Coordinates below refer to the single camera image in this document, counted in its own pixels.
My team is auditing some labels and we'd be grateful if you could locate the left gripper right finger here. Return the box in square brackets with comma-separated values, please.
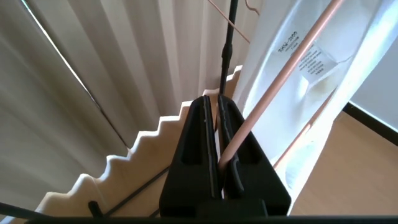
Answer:
[216, 94, 292, 217]

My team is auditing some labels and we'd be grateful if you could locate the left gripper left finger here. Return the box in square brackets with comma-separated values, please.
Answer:
[159, 95, 223, 218]

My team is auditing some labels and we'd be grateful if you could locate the white printed t-shirt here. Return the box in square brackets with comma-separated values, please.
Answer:
[231, 0, 398, 216]

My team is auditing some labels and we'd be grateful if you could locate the black clothes rack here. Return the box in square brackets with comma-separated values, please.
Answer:
[0, 0, 239, 218]

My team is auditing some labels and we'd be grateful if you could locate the beige curtain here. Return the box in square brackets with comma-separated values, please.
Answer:
[0, 0, 265, 212]

